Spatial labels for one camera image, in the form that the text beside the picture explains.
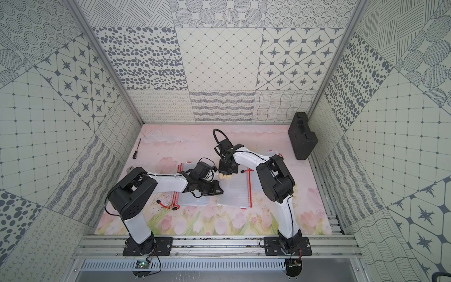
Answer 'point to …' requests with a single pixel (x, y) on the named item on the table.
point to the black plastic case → (303, 140)
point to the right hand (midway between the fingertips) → (225, 174)
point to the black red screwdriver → (135, 154)
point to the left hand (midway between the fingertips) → (227, 196)
